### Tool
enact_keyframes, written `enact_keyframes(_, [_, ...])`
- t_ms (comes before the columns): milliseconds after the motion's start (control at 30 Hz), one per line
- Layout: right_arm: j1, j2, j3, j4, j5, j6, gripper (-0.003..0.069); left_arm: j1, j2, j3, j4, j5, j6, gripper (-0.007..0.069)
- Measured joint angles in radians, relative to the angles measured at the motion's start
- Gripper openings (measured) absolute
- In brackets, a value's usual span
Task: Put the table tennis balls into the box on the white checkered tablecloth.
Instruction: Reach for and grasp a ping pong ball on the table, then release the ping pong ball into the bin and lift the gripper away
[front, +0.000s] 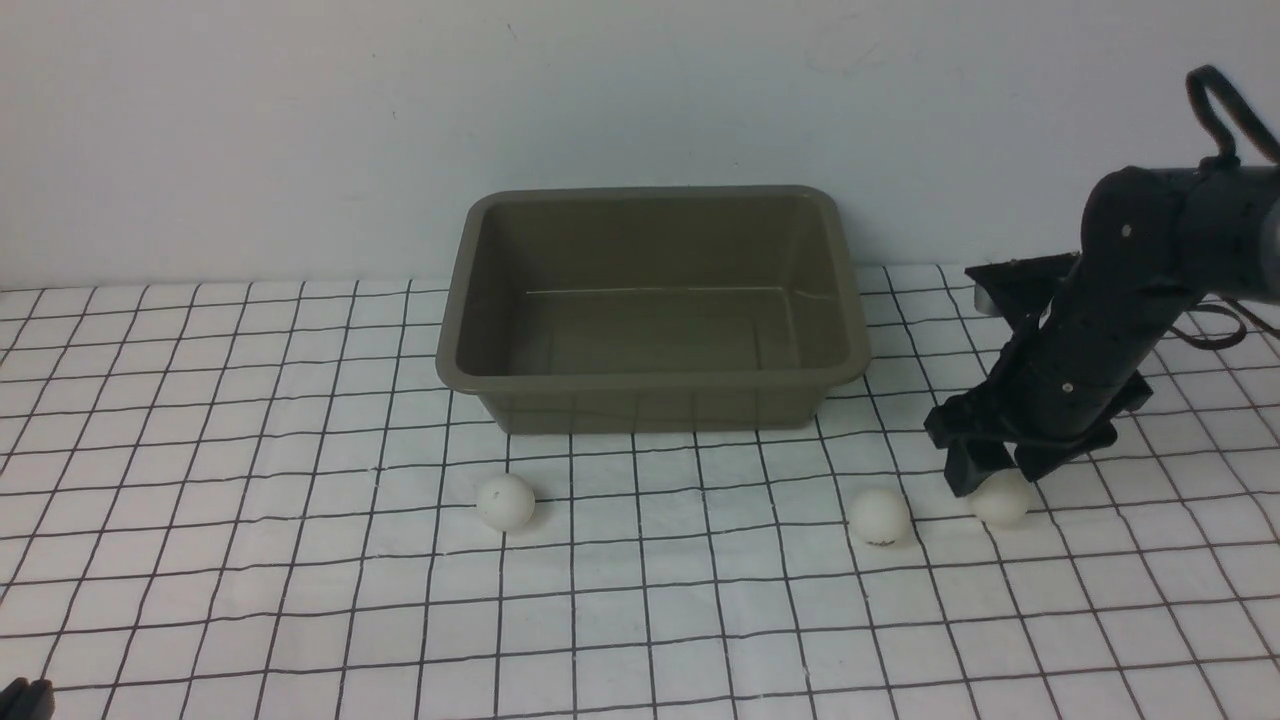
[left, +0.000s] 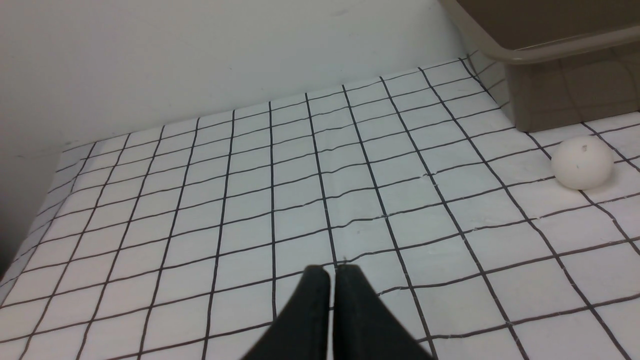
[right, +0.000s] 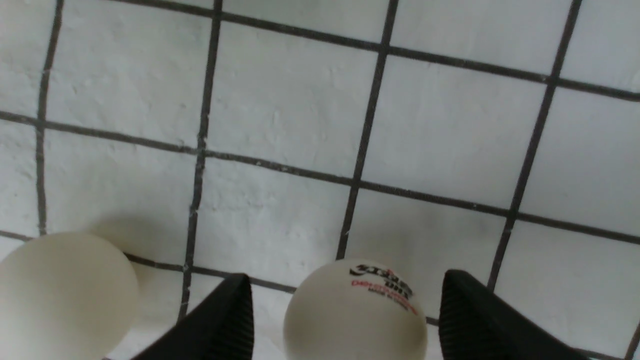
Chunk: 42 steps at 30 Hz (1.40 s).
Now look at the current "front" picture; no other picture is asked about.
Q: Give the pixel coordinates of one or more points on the white grid-pattern tablecloth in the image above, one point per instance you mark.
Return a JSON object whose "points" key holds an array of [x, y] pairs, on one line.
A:
{"points": [[257, 501]]}

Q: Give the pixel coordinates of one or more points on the olive green plastic bin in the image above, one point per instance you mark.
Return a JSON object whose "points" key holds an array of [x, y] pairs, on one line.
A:
{"points": [[653, 309]]}

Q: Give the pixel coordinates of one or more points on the plain white ping-pong ball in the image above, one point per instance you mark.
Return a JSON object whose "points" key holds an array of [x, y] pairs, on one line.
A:
{"points": [[1002, 499]]}

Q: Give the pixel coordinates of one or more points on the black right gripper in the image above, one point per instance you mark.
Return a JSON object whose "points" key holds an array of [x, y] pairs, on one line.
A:
{"points": [[1055, 389]]}

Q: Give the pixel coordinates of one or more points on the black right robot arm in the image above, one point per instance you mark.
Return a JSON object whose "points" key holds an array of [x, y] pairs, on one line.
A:
{"points": [[1154, 244]]}

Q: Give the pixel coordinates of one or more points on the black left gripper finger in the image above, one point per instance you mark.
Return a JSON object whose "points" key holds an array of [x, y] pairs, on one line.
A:
{"points": [[26, 700]]}

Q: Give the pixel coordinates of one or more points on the white ping-pong ball with logo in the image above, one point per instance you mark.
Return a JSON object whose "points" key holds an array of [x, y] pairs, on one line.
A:
{"points": [[879, 517]]}

